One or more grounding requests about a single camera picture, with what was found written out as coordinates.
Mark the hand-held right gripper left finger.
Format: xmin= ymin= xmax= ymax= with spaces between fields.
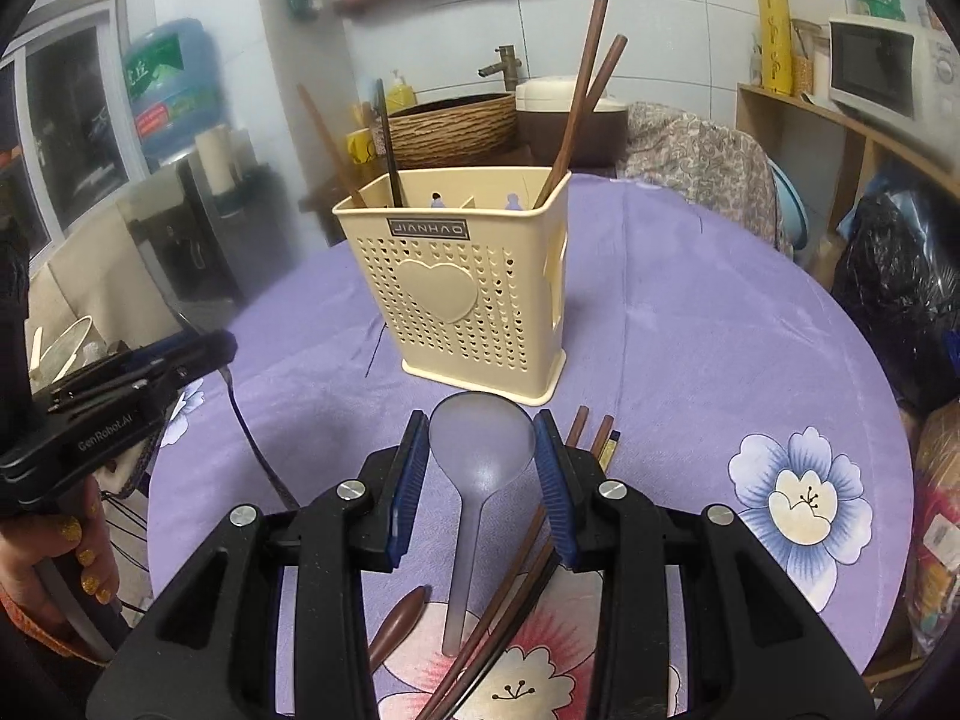
xmin=86 ymin=411 xmax=432 ymax=720

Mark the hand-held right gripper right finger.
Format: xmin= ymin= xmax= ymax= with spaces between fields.
xmin=531 ymin=409 xmax=878 ymax=720

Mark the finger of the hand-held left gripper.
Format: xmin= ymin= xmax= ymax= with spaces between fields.
xmin=112 ymin=328 xmax=239 ymax=376
xmin=30 ymin=366 xmax=190 ymax=416

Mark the grey plastic spoon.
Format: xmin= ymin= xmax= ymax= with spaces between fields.
xmin=427 ymin=391 xmax=539 ymax=657

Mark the cream perforated utensil holder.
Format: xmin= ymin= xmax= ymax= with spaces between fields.
xmin=331 ymin=165 xmax=572 ymax=400

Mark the black chopstick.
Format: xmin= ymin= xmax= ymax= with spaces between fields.
xmin=373 ymin=79 xmax=404 ymax=209

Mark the person's left hand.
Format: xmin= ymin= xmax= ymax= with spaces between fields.
xmin=0 ymin=480 xmax=122 ymax=661

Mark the glass pot lid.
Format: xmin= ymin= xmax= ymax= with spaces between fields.
xmin=30 ymin=315 xmax=102 ymax=391

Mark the black water dispenser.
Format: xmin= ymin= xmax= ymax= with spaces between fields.
xmin=124 ymin=161 xmax=301 ymax=331

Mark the brown wooden spoon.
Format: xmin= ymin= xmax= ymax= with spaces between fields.
xmin=370 ymin=585 xmax=432 ymax=682

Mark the purple floral tablecloth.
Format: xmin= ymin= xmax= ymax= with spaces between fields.
xmin=146 ymin=172 xmax=912 ymax=720

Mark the white paper roll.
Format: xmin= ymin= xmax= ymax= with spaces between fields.
xmin=193 ymin=126 xmax=235 ymax=196

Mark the blue water jug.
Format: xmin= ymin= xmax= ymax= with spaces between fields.
xmin=120 ymin=19 xmax=226 ymax=170

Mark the yellow soap bottle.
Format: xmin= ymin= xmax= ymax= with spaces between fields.
xmin=384 ymin=71 xmax=417 ymax=115

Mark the woven basin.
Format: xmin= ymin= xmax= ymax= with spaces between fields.
xmin=386 ymin=92 xmax=520 ymax=170

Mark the floral patterned cloth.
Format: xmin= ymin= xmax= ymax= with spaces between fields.
xmin=619 ymin=101 xmax=788 ymax=252

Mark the rice cooker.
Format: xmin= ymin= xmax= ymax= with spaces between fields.
xmin=514 ymin=77 xmax=629 ymax=170

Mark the light blue basin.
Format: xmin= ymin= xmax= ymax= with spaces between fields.
xmin=769 ymin=165 xmax=811 ymax=252

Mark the clear bag of packets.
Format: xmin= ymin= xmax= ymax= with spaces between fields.
xmin=904 ymin=405 xmax=960 ymax=683

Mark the black plastic bag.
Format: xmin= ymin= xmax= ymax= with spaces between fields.
xmin=831 ymin=172 xmax=960 ymax=410

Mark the bronze faucet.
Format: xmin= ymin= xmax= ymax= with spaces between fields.
xmin=478 ymin=45 xmax=522 ymax=93

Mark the wooden shelf unit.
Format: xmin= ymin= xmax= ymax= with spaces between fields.
xmin=735 ymin=82 xmax=960 ymax=301

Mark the yellow cylinder pack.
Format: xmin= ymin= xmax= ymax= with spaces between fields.
xmin=754 ymin=0 xmax=794 ymax=95

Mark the white microwave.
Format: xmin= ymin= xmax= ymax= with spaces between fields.
xmin=827 ymin=13 xmax=950 ymax=125

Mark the window frame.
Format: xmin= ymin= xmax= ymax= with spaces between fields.
xmin=0 ymin=0 xmax=147 ymax=278

